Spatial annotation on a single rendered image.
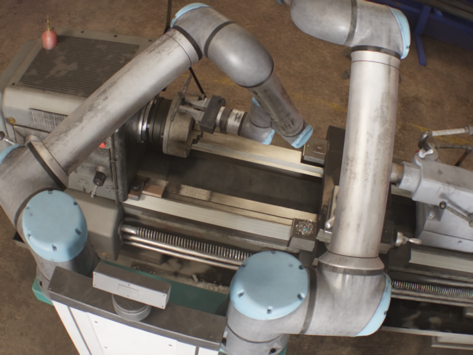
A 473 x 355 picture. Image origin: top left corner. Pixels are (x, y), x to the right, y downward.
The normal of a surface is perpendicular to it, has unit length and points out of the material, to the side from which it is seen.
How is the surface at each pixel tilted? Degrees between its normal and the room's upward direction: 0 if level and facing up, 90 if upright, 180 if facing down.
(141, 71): 29
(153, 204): 36
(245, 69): 80
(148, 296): 61
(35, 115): 90
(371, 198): 40
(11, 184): 24
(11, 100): 45
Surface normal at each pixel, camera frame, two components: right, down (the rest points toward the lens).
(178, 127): -0.06, 0.16
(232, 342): -0.55, 0.32
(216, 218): -0.01, -0.06
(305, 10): -0.80, 0.08
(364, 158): -0.34, -0.04
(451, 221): -0.12, 0.44
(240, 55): 0.21, 0.33
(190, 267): 0.11, -0.62
